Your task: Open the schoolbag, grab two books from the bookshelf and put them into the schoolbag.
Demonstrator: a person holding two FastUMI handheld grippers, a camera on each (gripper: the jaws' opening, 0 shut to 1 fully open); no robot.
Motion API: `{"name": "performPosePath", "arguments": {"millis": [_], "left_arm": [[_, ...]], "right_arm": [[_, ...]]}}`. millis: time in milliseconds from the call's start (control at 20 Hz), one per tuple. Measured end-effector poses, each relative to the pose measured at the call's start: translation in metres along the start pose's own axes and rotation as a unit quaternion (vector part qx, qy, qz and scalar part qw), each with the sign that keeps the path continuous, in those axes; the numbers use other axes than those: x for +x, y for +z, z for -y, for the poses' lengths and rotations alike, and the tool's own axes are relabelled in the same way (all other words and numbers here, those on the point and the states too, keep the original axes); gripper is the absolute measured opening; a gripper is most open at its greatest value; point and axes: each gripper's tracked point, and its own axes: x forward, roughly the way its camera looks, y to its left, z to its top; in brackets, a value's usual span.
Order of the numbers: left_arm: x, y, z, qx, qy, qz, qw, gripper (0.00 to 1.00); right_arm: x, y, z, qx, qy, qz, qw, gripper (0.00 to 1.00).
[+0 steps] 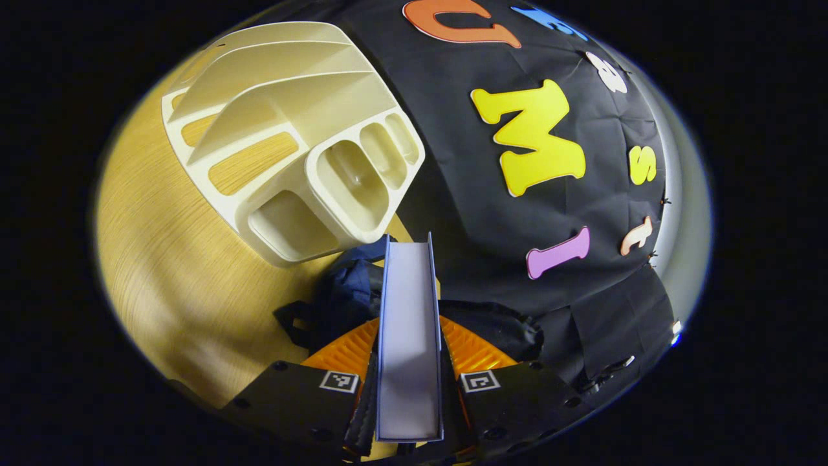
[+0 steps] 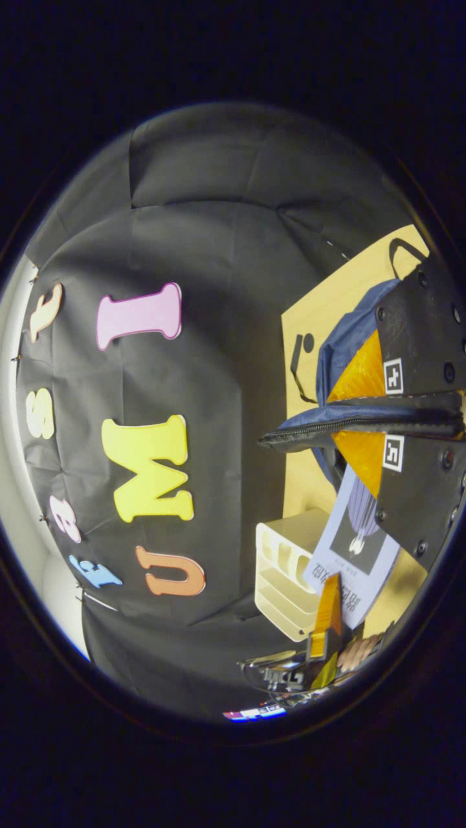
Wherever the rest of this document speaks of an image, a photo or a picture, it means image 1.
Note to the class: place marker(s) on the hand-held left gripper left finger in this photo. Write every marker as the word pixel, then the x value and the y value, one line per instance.
pixel 291 401

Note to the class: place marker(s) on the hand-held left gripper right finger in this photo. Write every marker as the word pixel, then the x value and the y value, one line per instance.
pixel 524 404

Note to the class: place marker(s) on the blue schoolbag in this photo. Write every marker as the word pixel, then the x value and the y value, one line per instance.
pixel 349 291

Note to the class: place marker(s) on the grey-blue cover book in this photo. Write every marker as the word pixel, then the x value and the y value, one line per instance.
pixel 409 336

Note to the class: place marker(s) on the white plastic bookshelf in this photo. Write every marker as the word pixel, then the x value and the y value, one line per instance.
pixel 349 181

